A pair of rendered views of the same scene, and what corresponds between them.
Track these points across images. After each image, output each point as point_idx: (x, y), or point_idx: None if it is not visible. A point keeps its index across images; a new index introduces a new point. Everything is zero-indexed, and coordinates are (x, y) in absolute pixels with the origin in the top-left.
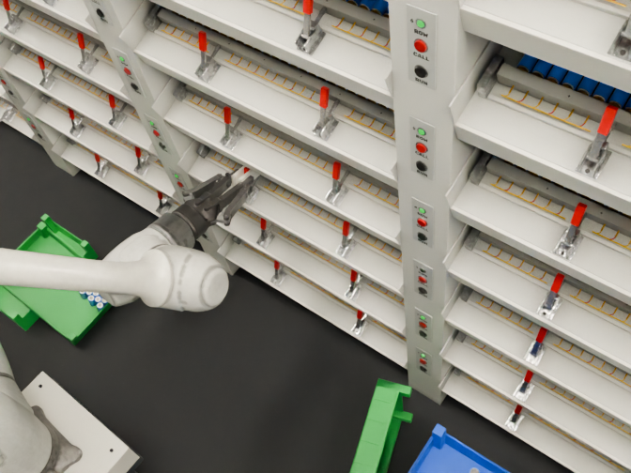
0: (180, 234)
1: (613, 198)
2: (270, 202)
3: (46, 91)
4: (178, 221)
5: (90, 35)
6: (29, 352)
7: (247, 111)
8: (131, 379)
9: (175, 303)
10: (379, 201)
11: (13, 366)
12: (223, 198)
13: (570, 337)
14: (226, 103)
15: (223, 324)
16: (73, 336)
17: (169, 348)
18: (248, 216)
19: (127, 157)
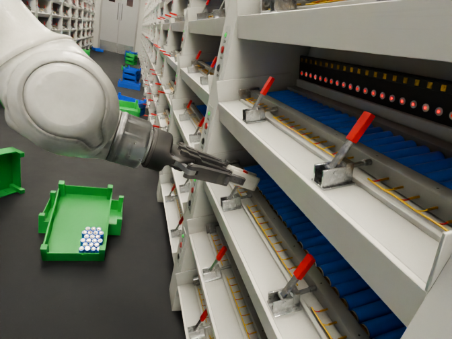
0: (136, 131)
1: None
2: (241, 219)
3: (179, 120)
4: (147, 124)
5: (220, 33)
6: (21, 242)
7: (294, 28)
8: (30, 310)
9: (3, 81)
10: (406, 210)
11: (4, 241)
12: (204, 162)
13: None
14: (277, 40)
15: (127, 335)
16: (44, 248)
17: (77, 315)
18: (216, 251)
19: (183, 181)
